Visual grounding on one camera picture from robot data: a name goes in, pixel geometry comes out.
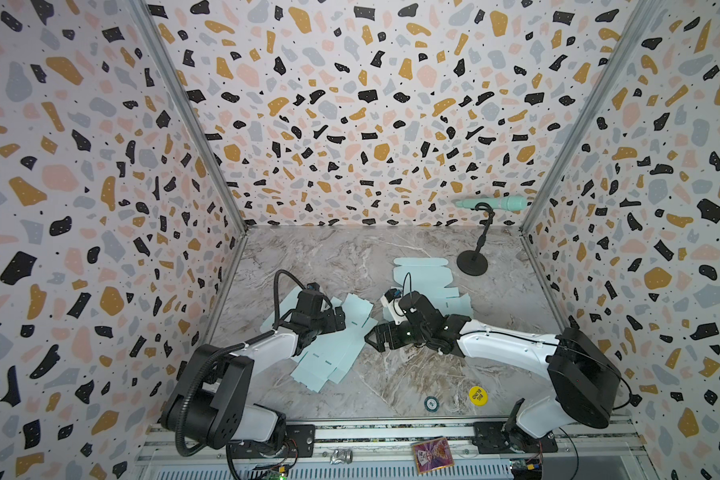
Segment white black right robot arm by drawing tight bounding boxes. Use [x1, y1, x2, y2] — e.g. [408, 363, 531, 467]
[365, 289, 622, 454]

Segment aluminium right corner post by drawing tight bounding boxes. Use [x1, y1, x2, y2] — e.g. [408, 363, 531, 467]
[518, 0, 664, 235]

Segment mint paper box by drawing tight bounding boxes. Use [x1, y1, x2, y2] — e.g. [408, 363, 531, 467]
[393, 257, 473, 317]
[291, 294, 377, 392]

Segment aluminium left corner post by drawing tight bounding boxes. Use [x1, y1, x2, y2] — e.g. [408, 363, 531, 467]
[125, 0, 248, 234]

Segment flat mint paper box blank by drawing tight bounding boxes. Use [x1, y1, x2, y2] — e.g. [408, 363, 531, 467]
[393, 257, 473, 317]

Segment black microphone stand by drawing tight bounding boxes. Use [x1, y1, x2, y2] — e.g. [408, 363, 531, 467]
[457, 202, 495, 277]

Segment yellow round sticker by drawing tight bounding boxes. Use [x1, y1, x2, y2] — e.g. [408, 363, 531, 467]
[469, 386, 488, 406]

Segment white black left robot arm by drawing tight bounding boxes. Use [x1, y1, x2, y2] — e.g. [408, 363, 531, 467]
[160, 283, 346, 457]

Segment purple snack packet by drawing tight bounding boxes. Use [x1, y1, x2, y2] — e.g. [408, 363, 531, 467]
[412, 437, 454, 474]

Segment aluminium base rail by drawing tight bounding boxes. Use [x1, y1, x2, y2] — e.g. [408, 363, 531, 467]
[129, 416, 658, 479]

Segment aluminium corner post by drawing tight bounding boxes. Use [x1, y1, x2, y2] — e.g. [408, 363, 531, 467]
[125, 0, 248, 234]
[518, 0, 664, 235]

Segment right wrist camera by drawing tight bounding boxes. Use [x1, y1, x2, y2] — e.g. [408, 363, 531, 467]
[381, 288, 406, 324]

